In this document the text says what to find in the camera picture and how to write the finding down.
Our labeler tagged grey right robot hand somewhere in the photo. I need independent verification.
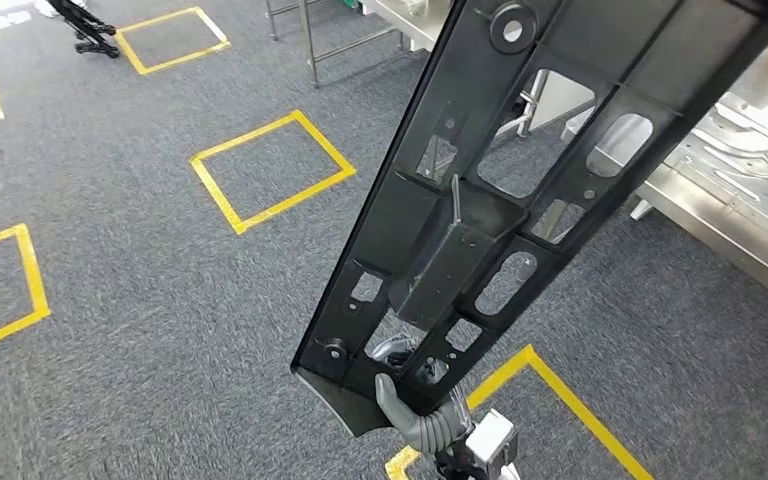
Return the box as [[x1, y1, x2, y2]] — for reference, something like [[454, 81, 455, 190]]
[[367, 334, 452, 448]]

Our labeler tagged black plastic frame part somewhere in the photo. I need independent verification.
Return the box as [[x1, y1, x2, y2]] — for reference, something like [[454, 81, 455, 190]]
[[289, 0, 768, 439]]

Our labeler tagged stainless steel workbench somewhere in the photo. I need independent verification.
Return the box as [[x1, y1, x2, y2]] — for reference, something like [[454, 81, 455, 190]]
[[632, 36, 768, 318]]

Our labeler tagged stamped grey metal plate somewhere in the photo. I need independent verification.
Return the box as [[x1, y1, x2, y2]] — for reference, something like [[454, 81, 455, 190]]
[[662, 89, 768, 220]]

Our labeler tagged black tripod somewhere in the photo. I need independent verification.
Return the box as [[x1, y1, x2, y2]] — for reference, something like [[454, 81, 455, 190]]
[[46, 0, 122, 60]]

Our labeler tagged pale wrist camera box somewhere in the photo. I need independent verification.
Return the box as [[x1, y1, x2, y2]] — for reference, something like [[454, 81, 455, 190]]
[[466, 409, 519, 468]]

